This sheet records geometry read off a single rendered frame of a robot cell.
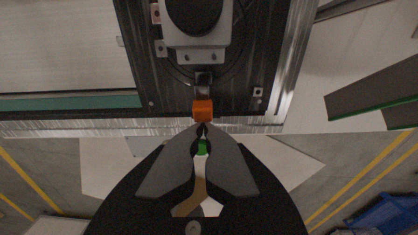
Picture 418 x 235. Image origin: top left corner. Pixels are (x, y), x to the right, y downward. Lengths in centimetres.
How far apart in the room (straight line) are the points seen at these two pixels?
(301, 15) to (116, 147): 59
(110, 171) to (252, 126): 58
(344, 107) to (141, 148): 39
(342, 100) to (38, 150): 303
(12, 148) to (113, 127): 295
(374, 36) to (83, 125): 71
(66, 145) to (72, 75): 213
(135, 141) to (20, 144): 281
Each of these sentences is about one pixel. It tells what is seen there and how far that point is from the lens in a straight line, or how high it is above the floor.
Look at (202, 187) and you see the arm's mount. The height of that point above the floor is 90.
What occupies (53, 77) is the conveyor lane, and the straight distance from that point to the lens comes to 43.
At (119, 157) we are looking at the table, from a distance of 57.
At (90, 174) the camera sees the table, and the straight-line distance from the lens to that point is 74.
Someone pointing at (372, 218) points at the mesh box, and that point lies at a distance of 463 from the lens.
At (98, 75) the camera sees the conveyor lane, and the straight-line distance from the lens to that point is 35.
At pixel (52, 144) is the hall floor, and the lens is 266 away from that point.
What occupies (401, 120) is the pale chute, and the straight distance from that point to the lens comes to 36.
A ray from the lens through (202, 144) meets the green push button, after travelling 26.
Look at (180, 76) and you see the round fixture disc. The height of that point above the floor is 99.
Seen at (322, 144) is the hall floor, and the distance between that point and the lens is 222.
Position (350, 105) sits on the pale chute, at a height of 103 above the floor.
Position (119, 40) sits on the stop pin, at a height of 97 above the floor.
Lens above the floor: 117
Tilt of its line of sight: 62 degrees down
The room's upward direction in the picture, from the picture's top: 179 degrees clockwise
